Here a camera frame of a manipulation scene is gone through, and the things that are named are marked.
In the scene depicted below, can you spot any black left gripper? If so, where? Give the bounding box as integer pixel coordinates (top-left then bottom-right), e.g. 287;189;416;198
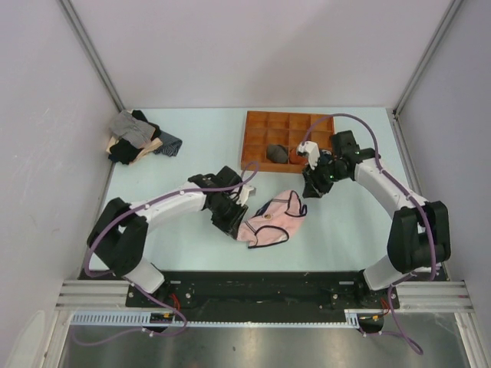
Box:
208;195;248;238

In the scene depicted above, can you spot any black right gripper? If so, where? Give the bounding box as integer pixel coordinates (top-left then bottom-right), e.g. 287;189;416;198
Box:
302;156;349;198

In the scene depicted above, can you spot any pink underwear navy trim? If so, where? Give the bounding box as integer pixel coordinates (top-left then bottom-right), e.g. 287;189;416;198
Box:
236;190;308;249

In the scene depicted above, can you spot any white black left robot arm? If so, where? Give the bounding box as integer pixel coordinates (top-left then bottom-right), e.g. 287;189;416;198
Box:
87;166;255;307

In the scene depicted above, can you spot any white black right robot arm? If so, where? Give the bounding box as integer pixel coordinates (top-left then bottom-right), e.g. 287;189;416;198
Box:
296;130;451;307

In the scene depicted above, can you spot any orange rolled underwear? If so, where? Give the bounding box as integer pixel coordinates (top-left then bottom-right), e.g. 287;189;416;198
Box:
288;148;306;166

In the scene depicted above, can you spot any grey rolled underwear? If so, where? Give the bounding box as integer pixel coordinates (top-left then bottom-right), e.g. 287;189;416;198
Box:
266;144;289;164

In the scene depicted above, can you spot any navy striped underwear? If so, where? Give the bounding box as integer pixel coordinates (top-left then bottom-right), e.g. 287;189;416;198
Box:
153;131;183;157

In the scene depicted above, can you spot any beige underwear in pile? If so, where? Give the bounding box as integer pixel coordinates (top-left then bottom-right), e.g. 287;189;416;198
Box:
106;137;162;165

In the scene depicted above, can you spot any black underwear in pile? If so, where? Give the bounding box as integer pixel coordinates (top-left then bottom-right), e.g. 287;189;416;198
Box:
106;110;163;165

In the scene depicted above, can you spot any grey striped underwear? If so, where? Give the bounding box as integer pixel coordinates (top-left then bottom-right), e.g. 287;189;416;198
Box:
109;110;155;149

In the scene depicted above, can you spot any wooden compartment tray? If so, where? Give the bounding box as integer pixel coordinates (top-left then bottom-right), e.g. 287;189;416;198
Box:
241;110;334;174

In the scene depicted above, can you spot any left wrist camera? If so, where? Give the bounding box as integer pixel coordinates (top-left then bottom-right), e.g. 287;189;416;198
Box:
230;185;256;205

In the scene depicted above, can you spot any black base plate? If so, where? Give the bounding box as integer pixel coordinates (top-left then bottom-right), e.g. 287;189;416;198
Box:
124;271;400;324

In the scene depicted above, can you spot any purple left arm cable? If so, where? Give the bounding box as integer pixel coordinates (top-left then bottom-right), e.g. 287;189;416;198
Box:
71;160;261;348

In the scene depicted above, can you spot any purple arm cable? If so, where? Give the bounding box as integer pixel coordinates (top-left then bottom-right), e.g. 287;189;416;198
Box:
71;160;261;348
301;113;440;356

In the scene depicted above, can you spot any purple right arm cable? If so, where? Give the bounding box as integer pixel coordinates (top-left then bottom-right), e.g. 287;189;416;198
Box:
301;113;440;356

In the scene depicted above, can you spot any white slotted cable duct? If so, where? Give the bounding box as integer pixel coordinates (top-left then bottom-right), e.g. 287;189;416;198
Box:
71;310;359;329

